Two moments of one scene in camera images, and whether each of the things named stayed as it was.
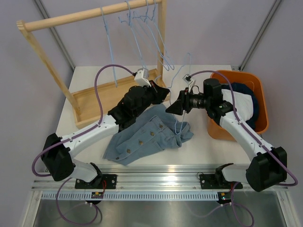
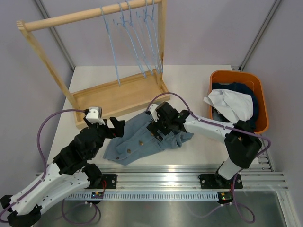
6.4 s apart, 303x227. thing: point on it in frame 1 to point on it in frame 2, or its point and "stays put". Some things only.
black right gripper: (184, 103) to (154, 126)
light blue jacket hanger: (188, 53) to (122, 27)
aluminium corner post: (251, 53) stays put
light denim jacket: (154, 131) stays put
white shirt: (243, 103) stays put
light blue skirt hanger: (169, 64) to (145, 19)
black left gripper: (160, 93) to (118, 131)
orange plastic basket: (216, 131) stays put
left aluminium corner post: (54, 30) stays put
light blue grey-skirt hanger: (163, 42) to (156, 41)
